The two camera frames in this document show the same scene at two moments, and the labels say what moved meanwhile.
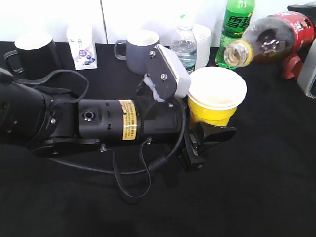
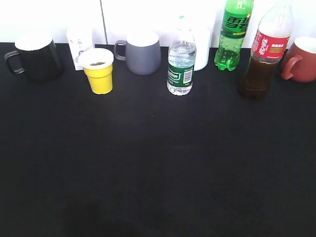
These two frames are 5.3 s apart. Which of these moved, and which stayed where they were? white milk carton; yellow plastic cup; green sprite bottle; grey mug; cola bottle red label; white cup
Moved: yellow plastic cup; cola bottle red label
Stayed: grey mug; white milk carton; green sprite bottle; white cup
